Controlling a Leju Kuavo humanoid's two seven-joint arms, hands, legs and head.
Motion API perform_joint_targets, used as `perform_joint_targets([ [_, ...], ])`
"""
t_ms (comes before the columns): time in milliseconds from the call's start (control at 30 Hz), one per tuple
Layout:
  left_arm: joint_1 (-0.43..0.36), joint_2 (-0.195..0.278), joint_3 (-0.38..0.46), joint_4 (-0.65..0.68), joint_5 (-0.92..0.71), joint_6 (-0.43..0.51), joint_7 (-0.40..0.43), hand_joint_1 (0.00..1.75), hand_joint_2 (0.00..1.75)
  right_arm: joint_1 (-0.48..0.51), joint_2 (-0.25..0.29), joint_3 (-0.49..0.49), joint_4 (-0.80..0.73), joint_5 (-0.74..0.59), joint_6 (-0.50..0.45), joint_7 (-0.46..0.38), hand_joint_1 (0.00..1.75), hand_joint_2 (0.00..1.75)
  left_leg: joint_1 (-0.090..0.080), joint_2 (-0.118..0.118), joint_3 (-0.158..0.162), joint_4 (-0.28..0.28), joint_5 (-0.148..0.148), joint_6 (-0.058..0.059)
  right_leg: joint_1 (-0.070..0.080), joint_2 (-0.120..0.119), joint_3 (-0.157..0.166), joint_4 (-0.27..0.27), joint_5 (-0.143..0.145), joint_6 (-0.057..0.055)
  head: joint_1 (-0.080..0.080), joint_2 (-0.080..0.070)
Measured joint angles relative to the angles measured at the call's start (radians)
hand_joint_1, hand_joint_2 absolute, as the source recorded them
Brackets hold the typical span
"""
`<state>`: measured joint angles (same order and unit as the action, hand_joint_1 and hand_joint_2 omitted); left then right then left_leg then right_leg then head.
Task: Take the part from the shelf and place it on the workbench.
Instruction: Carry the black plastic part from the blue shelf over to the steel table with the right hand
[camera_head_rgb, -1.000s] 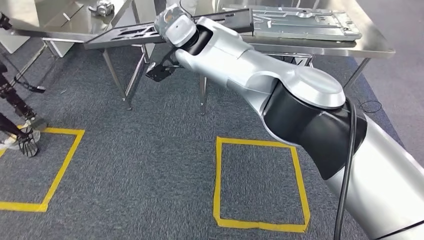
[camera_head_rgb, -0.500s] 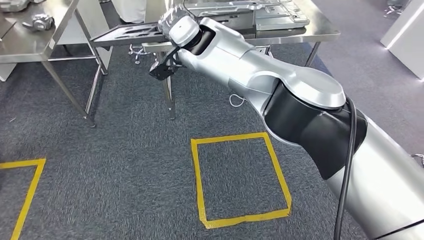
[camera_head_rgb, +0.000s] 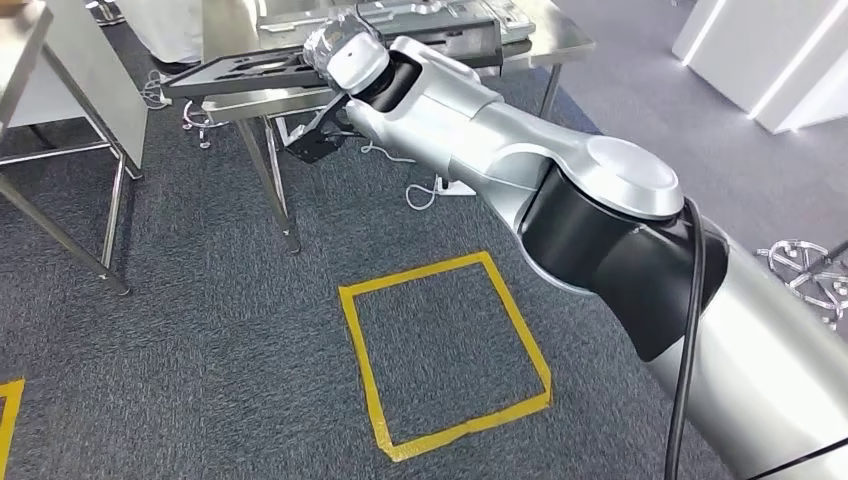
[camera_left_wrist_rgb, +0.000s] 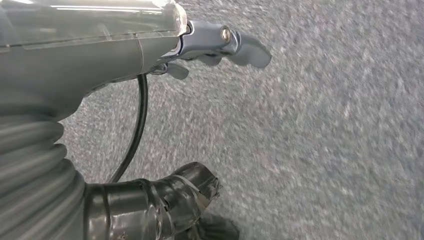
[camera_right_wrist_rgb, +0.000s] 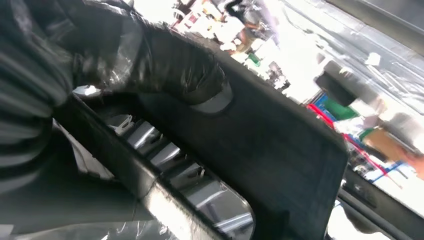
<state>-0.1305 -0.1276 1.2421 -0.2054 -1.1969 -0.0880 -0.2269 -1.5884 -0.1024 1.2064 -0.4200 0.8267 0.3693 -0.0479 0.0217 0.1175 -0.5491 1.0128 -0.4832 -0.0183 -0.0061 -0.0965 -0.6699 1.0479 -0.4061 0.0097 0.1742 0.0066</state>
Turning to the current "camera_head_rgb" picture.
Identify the long black plastic panel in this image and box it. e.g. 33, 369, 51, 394
160, 16, 505, 101

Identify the stainless steel workbench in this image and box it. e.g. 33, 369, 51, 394
198, 0, 598, 256

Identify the white power strip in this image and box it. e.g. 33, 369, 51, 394
433, 173, 478, 198

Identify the silver stamped metal fixture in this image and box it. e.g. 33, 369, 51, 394
256, 0, 537, 51

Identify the white cabinet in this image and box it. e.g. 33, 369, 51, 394
672, 0, 848, 134

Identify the black stool chrome base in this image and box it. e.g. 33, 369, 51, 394
755, 239, 848, 329

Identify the white cable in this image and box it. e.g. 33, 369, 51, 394
360, 142, 442, 212
142, 69, 174, 111

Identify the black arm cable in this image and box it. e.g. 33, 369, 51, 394
664, 197, 707, 480

